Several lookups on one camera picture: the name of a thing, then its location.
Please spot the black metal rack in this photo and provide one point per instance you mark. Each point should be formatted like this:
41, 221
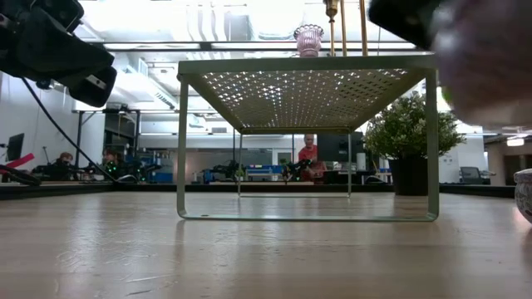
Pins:
120, 137

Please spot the medium gold candlestick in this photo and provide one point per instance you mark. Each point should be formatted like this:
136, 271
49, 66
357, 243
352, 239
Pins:
344, 29

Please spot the background black robot arm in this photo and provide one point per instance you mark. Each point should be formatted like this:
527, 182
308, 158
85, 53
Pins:
293, 168

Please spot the red padded bar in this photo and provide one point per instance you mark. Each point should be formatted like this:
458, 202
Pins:
23, 159

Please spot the purple patterned candle tin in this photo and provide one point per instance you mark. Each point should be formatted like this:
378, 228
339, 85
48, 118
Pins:
486, 62

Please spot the black computer monitor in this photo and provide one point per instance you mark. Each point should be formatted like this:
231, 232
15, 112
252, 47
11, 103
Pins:
16, 146

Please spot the overhead light bar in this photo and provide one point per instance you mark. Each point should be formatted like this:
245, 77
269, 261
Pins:
257, 45

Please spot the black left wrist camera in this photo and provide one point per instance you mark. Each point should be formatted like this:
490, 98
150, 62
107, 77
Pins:
62, 12

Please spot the short gold candlestick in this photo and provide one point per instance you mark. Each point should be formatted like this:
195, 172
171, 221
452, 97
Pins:
364, 29

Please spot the green perforated metal shelf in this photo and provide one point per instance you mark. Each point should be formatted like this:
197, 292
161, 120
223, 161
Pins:
307, 64

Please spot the potted green plant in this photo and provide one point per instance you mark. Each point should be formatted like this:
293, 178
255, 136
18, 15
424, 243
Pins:
409, 137

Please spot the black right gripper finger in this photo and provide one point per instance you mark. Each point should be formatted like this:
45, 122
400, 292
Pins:
403, 16

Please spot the blue storage bins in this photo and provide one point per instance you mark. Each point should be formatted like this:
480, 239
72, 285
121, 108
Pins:
164, 174

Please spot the pink glass candle holder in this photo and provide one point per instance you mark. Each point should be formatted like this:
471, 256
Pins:
308, 41

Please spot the black aluminium table frame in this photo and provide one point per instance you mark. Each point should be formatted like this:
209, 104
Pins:
124, 188

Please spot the grey office chair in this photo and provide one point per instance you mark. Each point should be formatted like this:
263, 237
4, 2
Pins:
471, 174

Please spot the person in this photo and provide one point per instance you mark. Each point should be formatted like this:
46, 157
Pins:
110, 160
309, 153
63, 162

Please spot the large black screen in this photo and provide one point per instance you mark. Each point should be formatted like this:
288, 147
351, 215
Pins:
336, 145

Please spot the glowing ceiling lamp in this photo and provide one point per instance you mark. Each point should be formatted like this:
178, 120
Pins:
515, 142

